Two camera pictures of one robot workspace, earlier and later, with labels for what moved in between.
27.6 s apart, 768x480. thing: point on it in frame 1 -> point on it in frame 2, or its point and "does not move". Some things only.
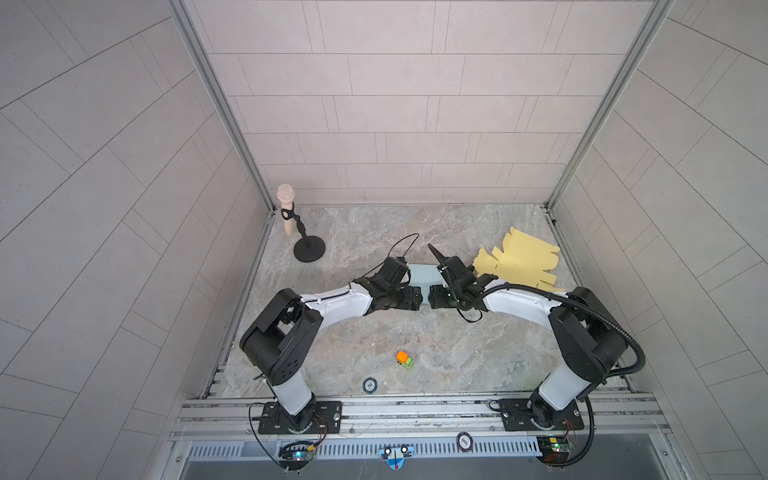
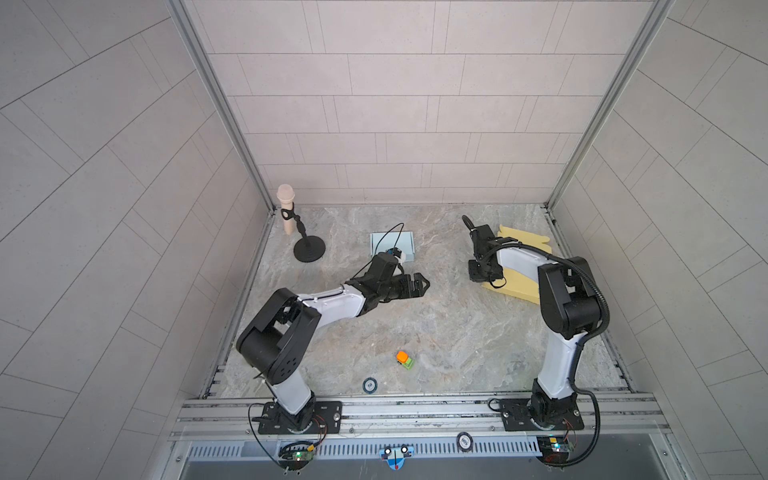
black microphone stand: (310, 248) does not move
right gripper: (434, 298) -> (474, 276)
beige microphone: (286, 196) does not move
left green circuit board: (295, 457) does not move
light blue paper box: (423, 276) -> (404, 241)
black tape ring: (375, 385) does not move
